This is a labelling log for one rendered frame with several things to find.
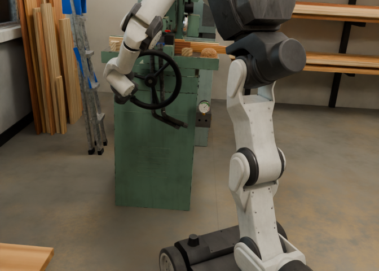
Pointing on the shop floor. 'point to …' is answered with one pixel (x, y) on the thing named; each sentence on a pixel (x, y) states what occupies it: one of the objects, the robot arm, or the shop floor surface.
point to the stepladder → (84, 65)
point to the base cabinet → (154, 153)
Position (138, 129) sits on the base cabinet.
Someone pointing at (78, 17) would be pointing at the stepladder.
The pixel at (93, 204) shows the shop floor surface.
